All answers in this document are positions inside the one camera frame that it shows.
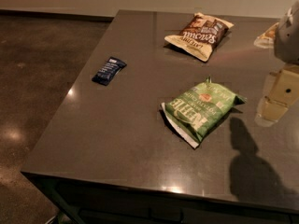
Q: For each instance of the dark table base frame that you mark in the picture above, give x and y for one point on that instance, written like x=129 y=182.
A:
x=87 y=202

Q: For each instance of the tan snack packet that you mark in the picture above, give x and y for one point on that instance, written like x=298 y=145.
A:
x=267 y=38

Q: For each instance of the brown chip bag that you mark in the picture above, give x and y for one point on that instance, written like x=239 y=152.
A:
x=201 y=35

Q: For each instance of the green jalapeno chip bag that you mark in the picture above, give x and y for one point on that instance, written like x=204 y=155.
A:
x=198 y=110

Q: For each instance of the dark blue snack bar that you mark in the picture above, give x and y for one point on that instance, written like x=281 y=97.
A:
x=111 y=67

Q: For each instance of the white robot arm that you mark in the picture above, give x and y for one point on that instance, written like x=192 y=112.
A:
x=286 y=45

